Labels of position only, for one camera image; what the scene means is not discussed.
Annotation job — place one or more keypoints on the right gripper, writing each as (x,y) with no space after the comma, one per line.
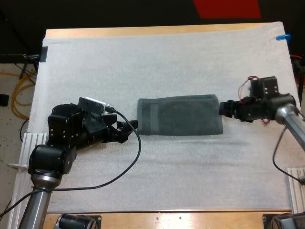
(255,109)

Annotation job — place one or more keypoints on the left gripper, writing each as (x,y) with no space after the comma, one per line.
(100,128)

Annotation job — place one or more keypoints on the grey-green towel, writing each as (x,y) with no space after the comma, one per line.
(181,117)

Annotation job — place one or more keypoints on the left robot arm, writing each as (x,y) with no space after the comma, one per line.
(52,159)

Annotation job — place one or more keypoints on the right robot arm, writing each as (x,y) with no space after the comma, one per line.
(291,121)

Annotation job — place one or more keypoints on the blue clip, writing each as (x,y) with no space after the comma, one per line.
(283,37)

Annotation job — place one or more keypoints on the dark clip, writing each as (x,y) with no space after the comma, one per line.
(44,54)

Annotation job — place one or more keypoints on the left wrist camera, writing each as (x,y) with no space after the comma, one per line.
(93,106)

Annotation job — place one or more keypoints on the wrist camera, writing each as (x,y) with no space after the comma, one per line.
(265,87)
(93,106)

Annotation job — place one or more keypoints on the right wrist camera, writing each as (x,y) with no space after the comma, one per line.
(265,87)

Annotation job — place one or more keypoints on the ribbed aluminium rail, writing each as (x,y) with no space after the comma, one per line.
(26,148)
(296,190)

